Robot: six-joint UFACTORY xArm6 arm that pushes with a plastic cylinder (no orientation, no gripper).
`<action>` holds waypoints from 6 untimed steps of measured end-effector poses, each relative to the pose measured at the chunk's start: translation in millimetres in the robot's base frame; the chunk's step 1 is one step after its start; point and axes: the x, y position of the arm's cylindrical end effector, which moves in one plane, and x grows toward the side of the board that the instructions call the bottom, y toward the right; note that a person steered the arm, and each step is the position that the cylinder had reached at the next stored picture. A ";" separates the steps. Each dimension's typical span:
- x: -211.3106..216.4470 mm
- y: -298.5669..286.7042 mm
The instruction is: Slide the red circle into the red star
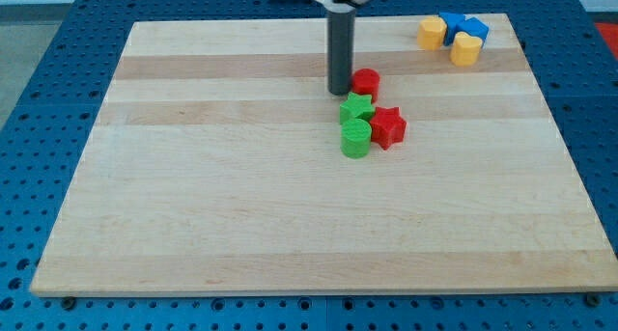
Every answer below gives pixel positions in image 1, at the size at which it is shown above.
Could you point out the red cylinder block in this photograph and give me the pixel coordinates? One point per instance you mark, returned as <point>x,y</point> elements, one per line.
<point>366,82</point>

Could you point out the green star block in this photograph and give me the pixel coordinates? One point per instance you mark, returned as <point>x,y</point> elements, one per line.
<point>356,106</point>

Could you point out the red star block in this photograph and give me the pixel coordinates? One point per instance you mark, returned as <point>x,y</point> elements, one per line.
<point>388,127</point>

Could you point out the green cylinder block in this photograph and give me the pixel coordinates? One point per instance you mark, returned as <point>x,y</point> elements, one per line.
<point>355,138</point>

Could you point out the wooden board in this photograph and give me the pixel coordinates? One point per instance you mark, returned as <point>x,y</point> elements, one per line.
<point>214,168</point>

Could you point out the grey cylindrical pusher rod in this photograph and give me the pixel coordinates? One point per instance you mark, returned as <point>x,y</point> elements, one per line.
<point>340,38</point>

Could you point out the yellow pentagon block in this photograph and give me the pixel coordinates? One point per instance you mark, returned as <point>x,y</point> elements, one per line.
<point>431,33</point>

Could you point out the yellow heart block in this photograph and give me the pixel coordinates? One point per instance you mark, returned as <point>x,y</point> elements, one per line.
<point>465,49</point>

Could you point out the blue moon block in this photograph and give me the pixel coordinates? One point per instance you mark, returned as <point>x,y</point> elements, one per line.
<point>451,20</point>

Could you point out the blue cube block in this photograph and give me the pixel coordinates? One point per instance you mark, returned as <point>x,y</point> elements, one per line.
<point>471,32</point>

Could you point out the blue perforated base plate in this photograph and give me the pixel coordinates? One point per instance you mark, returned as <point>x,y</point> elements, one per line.
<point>44,136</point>

